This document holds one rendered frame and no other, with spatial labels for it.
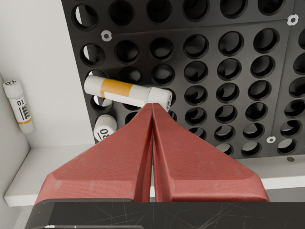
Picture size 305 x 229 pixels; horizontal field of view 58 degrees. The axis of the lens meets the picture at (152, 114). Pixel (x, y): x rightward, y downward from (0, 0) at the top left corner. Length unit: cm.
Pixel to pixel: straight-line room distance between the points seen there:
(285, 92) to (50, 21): 16
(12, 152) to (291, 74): 21
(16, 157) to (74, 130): 5
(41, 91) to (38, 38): 4
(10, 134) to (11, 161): 2
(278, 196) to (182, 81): 43
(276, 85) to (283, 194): 38
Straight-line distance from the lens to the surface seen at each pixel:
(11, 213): 26
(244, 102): 17
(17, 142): 26
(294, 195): 50
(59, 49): 22
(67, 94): 24
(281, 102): 18
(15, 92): 24
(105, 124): 16
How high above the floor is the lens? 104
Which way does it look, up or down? 58 degrees down
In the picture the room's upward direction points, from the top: 178 degrees clockwise
